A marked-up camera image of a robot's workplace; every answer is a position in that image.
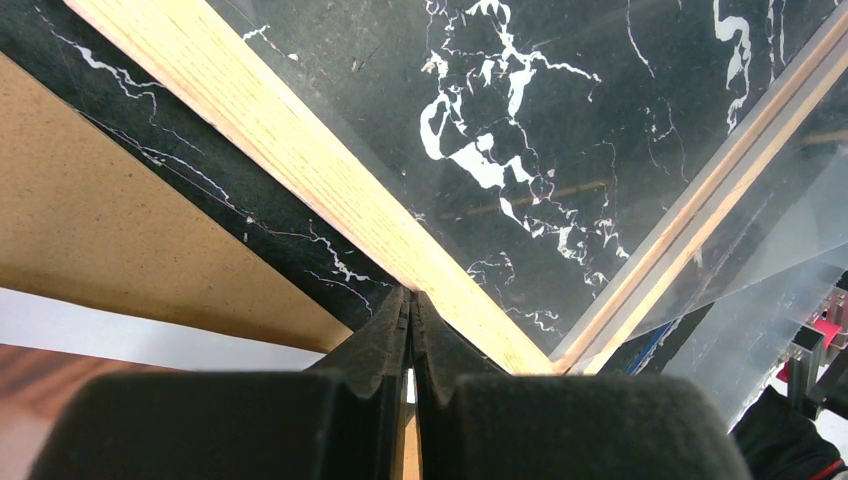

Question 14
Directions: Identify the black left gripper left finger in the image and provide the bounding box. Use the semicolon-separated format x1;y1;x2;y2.
30;287;411;479

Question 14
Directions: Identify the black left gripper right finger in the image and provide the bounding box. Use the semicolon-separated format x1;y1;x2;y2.
410;293;749;479

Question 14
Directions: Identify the brown cardboard backing board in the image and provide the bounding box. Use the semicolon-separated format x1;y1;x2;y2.
1;59;350;352

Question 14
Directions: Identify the white wooden picture frame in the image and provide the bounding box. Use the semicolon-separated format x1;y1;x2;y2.
70;1;847;374

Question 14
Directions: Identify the printed photo with white border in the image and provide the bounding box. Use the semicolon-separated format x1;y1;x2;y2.
1;289;321;479

